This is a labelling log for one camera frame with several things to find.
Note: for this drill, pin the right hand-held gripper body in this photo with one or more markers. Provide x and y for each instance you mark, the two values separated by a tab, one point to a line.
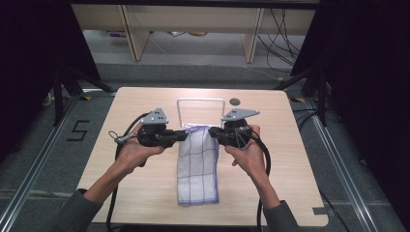
239	127

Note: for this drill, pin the yellow round object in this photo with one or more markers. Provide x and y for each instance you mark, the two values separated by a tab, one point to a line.
197	33

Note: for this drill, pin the white rack with rail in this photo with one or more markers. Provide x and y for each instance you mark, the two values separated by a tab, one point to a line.
200	100

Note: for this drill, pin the aluminium floor rail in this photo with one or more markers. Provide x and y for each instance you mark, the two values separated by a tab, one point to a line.
35	167
341	167

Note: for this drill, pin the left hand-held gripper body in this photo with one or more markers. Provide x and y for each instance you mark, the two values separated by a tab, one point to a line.
154	129

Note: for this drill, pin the person's right hand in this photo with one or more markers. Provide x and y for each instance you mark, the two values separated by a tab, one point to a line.
250	158

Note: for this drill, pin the beige desk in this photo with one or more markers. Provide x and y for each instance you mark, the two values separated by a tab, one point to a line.
193	16

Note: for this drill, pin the dark curtain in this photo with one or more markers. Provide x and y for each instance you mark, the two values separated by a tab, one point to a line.
370	80
29	64

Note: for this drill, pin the person's left hand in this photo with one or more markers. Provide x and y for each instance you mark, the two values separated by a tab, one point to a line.
135	154

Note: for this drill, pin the black metal stand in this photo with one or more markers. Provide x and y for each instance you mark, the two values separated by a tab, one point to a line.
321	96
58	96

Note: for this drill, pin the white purple checked cloth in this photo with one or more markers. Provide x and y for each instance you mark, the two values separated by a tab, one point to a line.
198	167

